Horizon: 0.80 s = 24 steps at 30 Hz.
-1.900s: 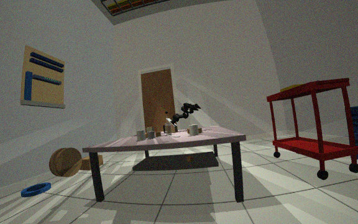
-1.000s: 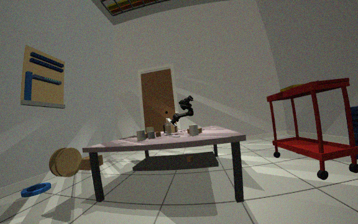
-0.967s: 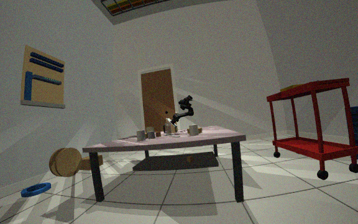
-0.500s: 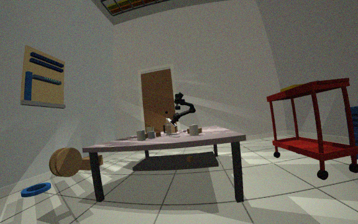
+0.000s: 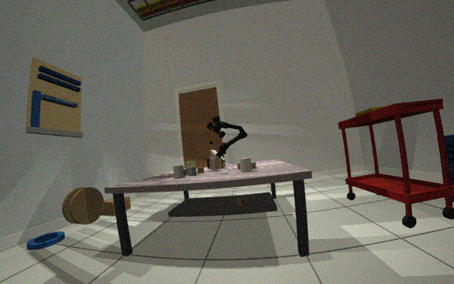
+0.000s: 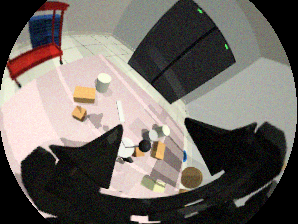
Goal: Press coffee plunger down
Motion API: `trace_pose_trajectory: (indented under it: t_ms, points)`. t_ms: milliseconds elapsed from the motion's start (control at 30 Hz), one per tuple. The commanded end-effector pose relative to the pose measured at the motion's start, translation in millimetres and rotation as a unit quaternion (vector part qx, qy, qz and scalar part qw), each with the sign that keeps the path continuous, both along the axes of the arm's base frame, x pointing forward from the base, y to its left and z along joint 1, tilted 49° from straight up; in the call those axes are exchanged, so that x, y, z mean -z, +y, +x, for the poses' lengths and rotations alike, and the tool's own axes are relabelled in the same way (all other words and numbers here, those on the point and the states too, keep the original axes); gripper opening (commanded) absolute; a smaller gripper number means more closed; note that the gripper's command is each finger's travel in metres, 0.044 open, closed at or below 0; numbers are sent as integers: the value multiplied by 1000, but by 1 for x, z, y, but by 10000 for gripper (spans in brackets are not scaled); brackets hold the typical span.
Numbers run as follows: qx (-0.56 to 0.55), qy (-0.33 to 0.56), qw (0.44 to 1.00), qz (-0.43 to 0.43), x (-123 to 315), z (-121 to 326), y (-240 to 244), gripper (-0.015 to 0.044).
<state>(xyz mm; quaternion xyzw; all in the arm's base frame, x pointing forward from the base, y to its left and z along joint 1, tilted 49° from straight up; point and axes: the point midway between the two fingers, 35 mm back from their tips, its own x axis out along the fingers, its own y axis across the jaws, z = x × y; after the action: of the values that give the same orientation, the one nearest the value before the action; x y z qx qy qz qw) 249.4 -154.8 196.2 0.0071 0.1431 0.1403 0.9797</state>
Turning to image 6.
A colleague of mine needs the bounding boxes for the tan rectangular block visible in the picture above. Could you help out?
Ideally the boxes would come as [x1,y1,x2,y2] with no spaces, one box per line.
[150,141,165,160]
[73,85,96,104]

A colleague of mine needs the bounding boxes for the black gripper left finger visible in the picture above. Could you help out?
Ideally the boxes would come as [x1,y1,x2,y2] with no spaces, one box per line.
[48,124,124,189]

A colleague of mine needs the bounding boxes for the small tan block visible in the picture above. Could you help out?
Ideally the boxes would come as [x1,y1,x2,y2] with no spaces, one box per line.
[132,147,145,157]
[72,105,86,123]

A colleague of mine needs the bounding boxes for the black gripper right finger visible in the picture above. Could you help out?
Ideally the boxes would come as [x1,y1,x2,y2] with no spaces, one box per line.
[185,117,258,176]

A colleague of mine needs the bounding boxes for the light grey cylinder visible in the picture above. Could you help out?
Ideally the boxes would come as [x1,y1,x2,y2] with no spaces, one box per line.
[142,129,157,141]

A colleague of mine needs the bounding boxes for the cream white cylinder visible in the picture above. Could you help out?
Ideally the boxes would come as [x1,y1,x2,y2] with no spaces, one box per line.
[154,124,169,139]
[96,73,112,93]

